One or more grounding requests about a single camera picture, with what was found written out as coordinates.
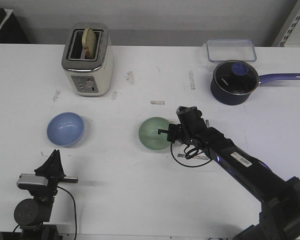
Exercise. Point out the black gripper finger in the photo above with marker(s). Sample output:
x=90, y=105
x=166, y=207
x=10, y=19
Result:
x=59, y=167
x=48, y=166
x=162, y=131

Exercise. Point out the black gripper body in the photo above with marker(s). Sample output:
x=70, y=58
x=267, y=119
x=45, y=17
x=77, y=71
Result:
x=186, y=132
x=49, y=189

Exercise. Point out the green bowl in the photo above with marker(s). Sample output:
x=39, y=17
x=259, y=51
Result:
x=148, y=133

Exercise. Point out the blue bowl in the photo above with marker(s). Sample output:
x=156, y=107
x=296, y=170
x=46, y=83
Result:
x=65, y=129

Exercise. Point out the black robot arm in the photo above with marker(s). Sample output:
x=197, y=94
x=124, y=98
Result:
x=33, y=214
x=279, y=218

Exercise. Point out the dark blue saucepan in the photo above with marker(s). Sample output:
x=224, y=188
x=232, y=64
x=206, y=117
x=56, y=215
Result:
x=232, y=100

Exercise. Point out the glass pot lid blue knob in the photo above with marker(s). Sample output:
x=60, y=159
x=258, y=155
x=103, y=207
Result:
x=236, y=77

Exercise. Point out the clear plastic food container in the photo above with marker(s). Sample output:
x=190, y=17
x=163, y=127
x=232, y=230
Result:
x=219, y=50

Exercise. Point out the cream two-slot toaster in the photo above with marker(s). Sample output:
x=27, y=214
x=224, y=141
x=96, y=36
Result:
x=88, y=77

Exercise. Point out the toast slice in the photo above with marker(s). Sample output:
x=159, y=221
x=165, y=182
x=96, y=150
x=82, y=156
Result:
x=89, y=43

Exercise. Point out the white slotted shelf rack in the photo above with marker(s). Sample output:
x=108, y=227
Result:
x=287, y=28

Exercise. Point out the black box in corner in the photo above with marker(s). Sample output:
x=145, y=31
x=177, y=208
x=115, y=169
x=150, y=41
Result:
x=11, y=31

